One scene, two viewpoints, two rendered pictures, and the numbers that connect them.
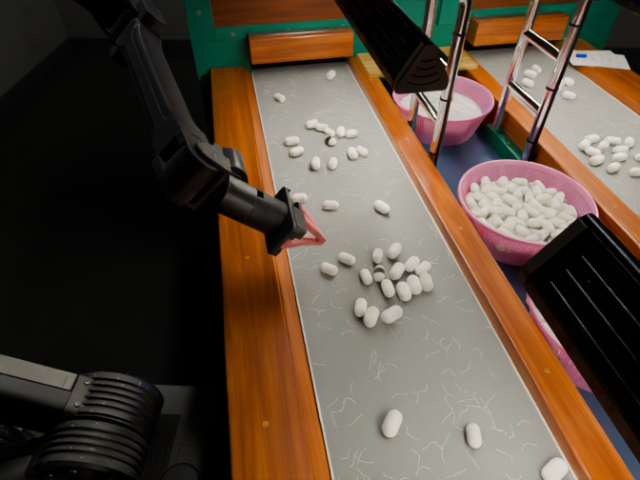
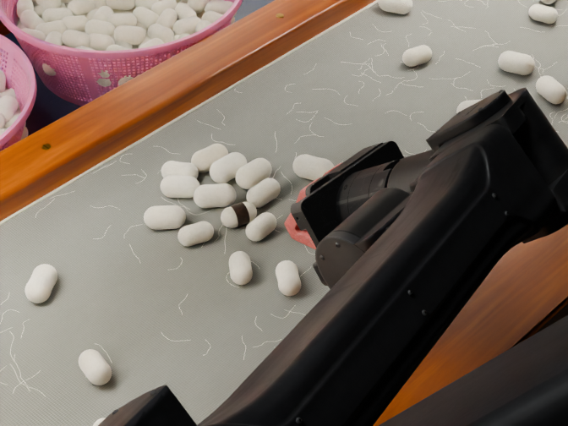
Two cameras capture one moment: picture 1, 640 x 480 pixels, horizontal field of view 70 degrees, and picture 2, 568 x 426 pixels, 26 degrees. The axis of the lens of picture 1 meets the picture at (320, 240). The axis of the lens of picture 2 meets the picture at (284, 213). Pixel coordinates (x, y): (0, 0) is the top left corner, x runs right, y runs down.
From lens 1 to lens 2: 1.11 m
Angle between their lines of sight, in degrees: 81
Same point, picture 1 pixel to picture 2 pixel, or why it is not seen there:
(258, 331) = (511, 270)
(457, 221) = (28, 155)
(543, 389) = (309, 13)
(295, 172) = not seen: outside the picture
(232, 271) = (441, 379)
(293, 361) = not seen: hidden behind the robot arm
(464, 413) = (392, 75)
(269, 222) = not seen: hidden behind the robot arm
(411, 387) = (404, 122)
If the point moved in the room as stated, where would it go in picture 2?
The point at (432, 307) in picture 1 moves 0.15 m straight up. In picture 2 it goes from (248, 146) to (244, 8)
